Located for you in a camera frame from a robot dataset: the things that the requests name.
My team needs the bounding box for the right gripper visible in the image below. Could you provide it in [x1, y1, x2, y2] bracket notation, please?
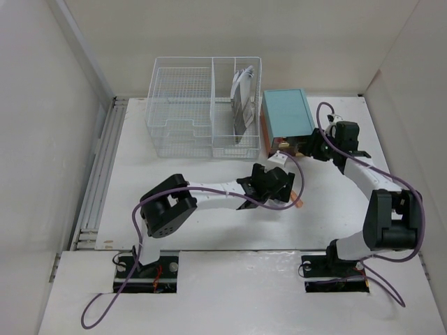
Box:
[298, 127, 339, 161]

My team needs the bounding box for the brown drawer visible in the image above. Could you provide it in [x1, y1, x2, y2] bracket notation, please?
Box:
[268, 136, 307, 157]

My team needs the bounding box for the teal drawer box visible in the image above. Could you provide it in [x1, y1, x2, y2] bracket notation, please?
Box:
[260, 89, 315, 154]

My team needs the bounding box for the grey setup guide booklet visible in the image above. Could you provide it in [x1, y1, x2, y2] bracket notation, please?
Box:
[230, 70, 251, 144]

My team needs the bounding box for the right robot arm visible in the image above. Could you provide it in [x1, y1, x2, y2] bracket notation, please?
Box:
[300, 116, 425, 275]

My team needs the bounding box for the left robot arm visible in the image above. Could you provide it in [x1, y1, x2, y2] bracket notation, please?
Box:
[132, 163, 299, 277]

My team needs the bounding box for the orange transparent case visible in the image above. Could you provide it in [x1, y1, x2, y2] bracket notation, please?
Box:
[290, 191, 303, 209]

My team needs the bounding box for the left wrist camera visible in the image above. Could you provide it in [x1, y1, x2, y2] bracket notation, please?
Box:
[267, 151, 288, 168]

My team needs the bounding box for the white wire mesh organizer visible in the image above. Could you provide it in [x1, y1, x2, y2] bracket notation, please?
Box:
[145, 57, 262, 160]

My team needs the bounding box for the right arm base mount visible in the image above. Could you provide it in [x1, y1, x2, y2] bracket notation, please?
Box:
[300, 254, 369, 293]

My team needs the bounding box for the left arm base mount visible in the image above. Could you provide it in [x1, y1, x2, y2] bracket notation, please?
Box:
[112, 251, 179, 294]

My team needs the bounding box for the aluminium rail frame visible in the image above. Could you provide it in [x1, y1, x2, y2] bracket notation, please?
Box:
[67, 96, 129, 251]

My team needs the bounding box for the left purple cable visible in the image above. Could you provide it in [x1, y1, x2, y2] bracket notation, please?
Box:
[82, 150, 307, 331]

